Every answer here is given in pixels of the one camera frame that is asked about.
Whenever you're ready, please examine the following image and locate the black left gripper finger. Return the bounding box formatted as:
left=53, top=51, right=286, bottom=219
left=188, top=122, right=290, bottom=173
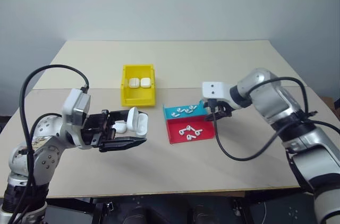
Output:
left=99, top=137, right=148, bottom=153
left=108, top=110, right=133, bottom=123

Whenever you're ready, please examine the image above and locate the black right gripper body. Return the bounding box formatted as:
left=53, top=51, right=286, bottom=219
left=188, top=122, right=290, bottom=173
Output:
left=209, top=98, right=233, bottom=118

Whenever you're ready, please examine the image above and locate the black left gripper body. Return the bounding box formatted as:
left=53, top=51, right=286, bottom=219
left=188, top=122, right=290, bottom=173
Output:
left=80, top=110, right=116, bottom=151

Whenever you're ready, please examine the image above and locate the white earbud case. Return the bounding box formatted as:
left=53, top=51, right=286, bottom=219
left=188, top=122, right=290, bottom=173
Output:
left=112, top=106, right=149, bottom=138
left=128, top=77, right=141, bottom=89
left=140, top=76, right=152, bottom=89

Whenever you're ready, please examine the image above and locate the yellow plastic bin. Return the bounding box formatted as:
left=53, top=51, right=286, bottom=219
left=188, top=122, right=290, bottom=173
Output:
left=120, top=63, right=158, bottom=108

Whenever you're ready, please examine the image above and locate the closed white earbud case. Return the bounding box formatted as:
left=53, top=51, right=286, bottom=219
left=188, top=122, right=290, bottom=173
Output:
left=140, top=76, right=152, bottom=89
left=128, top=77, right=141, bottom=89

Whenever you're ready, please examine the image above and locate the blue plastic tray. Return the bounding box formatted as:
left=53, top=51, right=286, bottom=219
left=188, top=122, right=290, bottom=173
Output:
left=162, top=99, right=211, bottom=122

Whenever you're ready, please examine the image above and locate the red plastic tray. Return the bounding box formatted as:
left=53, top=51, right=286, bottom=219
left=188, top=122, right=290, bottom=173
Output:
left=165, top=118, right=216, bottom=145

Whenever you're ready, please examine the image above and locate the black rounded shape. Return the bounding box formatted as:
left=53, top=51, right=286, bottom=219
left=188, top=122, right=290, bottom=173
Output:
left=190, top=202, right=215, bottom=224
left=126, top=202, right=151, bottom=224

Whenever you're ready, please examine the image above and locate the brown cardboard box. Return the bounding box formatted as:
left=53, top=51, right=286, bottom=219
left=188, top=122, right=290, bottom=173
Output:
left=320, top=96, right=340, bottom=120

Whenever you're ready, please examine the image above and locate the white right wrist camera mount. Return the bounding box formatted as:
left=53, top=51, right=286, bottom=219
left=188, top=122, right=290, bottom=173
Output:
left=201, top=81, right=232, bottom=102

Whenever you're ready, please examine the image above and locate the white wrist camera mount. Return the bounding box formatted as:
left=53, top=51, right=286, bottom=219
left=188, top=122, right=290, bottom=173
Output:
left=201, top=81, right=232, bottom=102
left=62, top=88, right=91, bottom=127

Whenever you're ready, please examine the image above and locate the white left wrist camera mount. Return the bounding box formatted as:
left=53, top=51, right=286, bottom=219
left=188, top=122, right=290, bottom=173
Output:
left=62, top=88, right=91, bottom=127

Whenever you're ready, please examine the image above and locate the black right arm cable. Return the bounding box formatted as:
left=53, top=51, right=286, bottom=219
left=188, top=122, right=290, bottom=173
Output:
left=208, top=76, right=317, bottom=161

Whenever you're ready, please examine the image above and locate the black under-table frame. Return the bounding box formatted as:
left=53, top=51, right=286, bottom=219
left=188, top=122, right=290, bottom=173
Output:
left=44, top=187, right=318, bottom=224

